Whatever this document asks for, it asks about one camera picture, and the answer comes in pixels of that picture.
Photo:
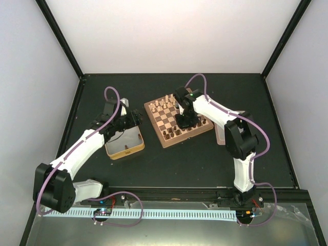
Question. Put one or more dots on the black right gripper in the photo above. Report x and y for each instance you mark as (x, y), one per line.
(181, 124)

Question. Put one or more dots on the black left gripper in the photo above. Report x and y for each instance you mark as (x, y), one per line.
(135, 120)

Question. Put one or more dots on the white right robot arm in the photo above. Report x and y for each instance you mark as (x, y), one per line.
(239, 139)

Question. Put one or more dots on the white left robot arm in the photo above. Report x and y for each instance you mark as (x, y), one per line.
(54, 185)

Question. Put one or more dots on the gold tin with pieces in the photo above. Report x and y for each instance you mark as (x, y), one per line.
(124, 143)

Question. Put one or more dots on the wooden chess board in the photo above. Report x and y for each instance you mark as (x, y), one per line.
(163, 119)

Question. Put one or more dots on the white rook near corner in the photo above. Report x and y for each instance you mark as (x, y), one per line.
(152, 106)

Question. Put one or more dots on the silver patterned metal tray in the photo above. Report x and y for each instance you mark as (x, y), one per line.
(220, 133)

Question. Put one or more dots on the light blue slotted strip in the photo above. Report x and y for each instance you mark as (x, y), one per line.
(163, 214)

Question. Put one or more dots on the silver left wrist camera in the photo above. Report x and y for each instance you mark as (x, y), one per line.
(125, 101)

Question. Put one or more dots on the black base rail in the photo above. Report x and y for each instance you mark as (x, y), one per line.
(222, 196)

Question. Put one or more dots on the black frame post left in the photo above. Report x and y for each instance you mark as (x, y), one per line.
(47, 13)

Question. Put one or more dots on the black frame post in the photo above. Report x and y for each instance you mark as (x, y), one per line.
(47, 13)
(290, 28)

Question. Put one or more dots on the black frame post right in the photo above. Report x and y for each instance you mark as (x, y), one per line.
(290, 28)

